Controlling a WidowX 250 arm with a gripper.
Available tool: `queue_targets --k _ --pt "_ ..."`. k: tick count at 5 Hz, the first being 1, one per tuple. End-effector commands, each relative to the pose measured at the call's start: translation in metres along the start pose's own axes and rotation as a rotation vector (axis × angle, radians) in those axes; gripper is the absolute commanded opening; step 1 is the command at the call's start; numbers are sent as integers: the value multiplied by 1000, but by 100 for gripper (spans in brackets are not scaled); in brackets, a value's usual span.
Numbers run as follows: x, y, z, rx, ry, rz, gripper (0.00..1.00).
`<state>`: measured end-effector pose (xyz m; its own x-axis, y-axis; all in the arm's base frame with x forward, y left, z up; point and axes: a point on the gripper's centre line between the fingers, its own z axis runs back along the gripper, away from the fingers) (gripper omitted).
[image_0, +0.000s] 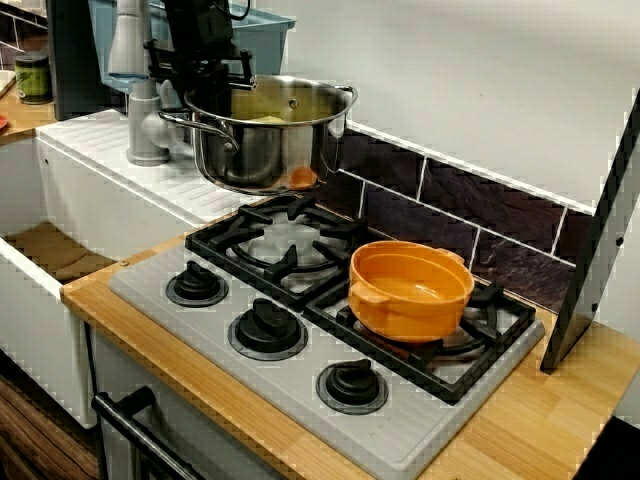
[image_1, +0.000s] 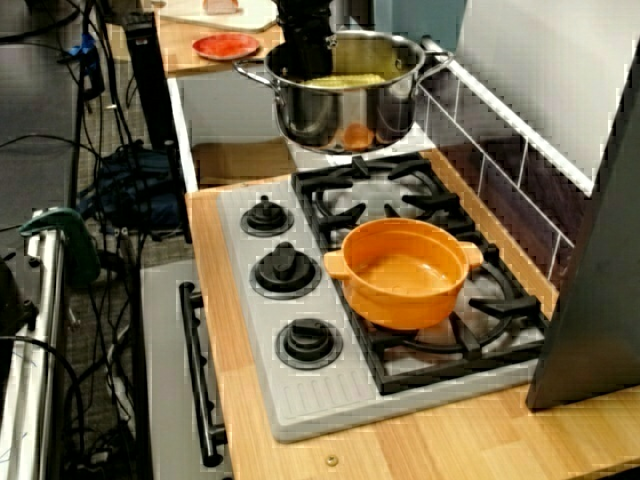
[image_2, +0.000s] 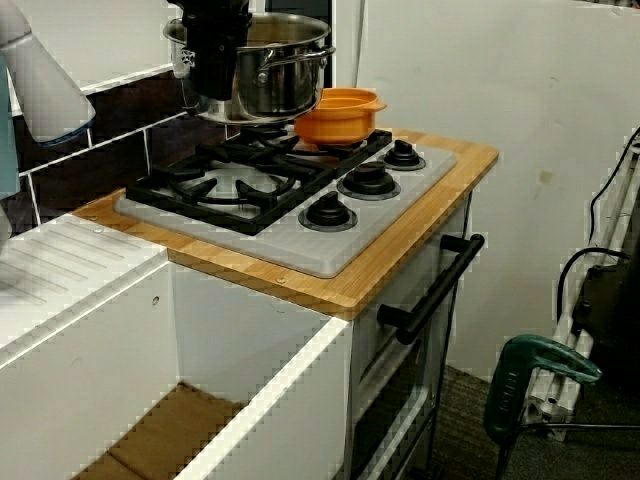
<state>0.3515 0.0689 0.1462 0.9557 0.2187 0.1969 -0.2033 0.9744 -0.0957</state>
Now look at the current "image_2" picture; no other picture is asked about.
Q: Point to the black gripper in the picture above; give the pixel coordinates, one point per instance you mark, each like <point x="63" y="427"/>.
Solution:
<point x="215" y="15"/>

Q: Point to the stainless steel pot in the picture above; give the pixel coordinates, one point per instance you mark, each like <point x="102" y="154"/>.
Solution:
<point x="280" y="85"/>

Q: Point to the orange plastic pot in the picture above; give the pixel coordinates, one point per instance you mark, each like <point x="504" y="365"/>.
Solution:
<point x="340" y="125"/>

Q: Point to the dark side panel board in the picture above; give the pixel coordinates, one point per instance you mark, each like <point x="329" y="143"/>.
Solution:
<point x="300" y="6"/>

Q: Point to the black burner grate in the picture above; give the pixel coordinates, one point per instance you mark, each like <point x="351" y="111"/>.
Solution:
<point x="380" y="140"/>
<point x="200" y="212"/>

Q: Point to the black stove knob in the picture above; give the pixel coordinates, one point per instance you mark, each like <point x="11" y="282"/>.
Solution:
<point x="402" y="152"/>
<point x="327" y="212"/>
<point x="369" y="180"/>

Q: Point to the grey stove top plate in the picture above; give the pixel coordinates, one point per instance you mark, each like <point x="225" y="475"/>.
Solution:
<point x="310" y="250"/>

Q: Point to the teal plastic bin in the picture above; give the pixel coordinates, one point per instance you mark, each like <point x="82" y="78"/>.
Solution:
<point x="6" y="150"/>

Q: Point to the wooden stove countertop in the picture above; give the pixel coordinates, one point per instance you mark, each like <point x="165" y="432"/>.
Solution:
<point x="400" y="260"/>

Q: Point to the white toy oven cabinet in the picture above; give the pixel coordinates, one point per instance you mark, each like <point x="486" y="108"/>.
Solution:
<point x="367" y="360"/>

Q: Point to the green clamp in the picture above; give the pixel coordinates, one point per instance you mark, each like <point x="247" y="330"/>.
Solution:
<point x="505" y="400"/>

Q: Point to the black device box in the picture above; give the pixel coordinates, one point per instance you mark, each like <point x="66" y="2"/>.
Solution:
<point x="615" y="310"/>

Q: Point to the aluminium frame rail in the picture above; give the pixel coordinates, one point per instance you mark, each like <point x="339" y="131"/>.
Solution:
<point x="612" y="220"/>

